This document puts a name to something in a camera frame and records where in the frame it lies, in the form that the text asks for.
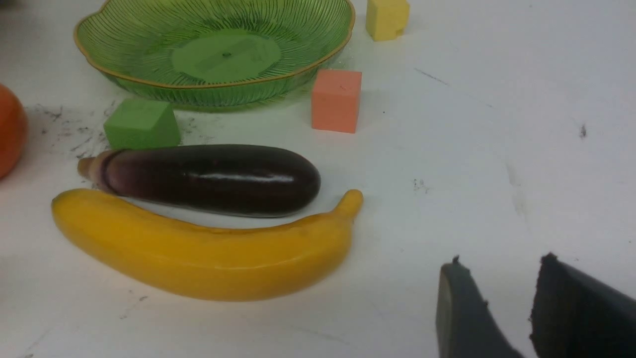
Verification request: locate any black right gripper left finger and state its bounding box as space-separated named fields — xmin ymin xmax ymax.
xmin=436 ymin=256 xmax=522 ymax=358

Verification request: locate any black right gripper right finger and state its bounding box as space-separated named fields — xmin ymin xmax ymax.
xmin=530 ymin=254 xmax=636 ymax=358

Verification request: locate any purple eggplant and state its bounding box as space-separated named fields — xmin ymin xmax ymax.
xmin=78 ymin=144 xmax=321 ymax=218

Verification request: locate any orange persimmon with green leaf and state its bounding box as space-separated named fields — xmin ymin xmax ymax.
xmin=0 ymin=84 xmax=29 ymax=178

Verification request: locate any orange foam cube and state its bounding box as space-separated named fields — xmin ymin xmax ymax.
xmin=311 ymin=69 xmax=363 ymax=134

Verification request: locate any yellow foam cube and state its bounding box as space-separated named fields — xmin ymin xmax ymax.
xmin=366 ymin=0 xmax=410 ymax=42

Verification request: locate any yellow banana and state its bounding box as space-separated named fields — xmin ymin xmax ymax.
xmin=51 ymin=189 xmax=364 ymax=301

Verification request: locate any green foam cube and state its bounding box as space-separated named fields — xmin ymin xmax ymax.
xmin=103 ymin=98 xmax=181 ymax=150

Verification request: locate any green glass leaf plate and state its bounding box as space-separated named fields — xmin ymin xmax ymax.
xmin=74 ymin=0 xmax=356 ymax=108

